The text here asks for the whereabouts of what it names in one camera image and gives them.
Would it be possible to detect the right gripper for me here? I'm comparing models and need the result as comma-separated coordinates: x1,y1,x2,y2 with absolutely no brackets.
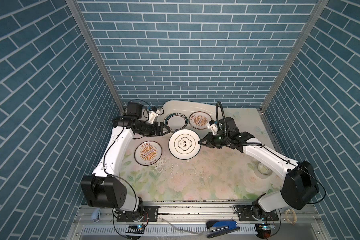
198,131,231,149

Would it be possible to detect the white plate black clover outline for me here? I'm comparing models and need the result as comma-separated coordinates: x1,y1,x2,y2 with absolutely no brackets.
169,129,201,160

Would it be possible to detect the orange sunburst plate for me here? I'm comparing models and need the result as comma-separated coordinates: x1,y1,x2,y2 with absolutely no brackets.
189,111,212,130
134,141,163,166

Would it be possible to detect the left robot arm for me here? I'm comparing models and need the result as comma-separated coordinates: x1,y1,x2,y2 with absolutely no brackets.
80,116,171,215

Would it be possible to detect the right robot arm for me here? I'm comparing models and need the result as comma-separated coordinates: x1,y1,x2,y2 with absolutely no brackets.
199,130,319,218

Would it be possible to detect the white plastic bin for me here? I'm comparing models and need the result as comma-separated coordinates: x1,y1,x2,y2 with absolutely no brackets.
158,100,222,137

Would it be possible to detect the clear tape roll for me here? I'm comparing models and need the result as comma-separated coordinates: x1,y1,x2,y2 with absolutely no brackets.
254,162,273,179

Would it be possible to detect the blue black stapler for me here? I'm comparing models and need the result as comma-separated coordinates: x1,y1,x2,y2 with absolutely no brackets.
206,220,240,239

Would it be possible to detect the left circuit board with LED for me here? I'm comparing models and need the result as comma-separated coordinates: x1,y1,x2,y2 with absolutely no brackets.
126,225,145,240

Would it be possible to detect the circuit board with led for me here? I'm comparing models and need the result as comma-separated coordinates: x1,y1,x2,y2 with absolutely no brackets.
126,225,145,240
255,224,275,240

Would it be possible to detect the right circuit board with LED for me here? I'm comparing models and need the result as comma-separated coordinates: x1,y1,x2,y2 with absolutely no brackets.
255,224,275,240

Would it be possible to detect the light blue small device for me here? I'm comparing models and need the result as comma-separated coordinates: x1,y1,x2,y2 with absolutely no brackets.
91,208,101,223

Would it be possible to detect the rubber band loop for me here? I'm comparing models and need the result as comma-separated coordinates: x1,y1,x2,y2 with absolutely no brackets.
285,208,298,225

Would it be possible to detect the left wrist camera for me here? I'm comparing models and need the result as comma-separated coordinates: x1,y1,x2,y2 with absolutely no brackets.
148,106,165,124

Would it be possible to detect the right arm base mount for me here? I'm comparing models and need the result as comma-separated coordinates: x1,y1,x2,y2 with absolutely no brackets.
233,205,280,222

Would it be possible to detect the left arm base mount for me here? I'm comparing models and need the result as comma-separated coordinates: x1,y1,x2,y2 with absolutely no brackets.
115,206,159,223

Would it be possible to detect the translucent cable on rail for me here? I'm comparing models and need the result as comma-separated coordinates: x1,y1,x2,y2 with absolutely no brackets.
161,218,205,236

